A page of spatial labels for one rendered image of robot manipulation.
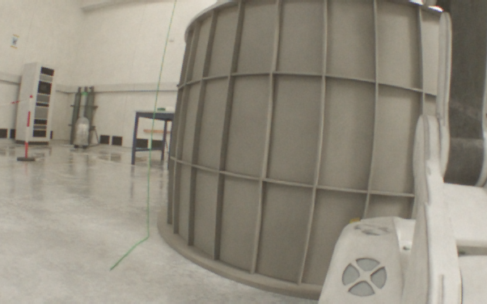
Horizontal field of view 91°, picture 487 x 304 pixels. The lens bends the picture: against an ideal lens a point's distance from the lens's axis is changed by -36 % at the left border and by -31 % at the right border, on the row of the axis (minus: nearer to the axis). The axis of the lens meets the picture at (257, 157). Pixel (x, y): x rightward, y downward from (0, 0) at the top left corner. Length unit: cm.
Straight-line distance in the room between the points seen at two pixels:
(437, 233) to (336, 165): 71
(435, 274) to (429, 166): 28
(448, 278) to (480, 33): 52
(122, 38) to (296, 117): 816
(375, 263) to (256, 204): 69
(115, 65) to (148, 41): 116
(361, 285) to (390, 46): 87
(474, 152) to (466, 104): 11
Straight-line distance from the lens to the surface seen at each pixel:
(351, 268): 64
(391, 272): 64
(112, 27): 954
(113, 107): 868
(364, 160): 114
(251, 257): 125
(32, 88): 801
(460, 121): 73
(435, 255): 45
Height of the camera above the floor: 53
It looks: 3 degrees down
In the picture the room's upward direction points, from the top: 6 degrees clockwise
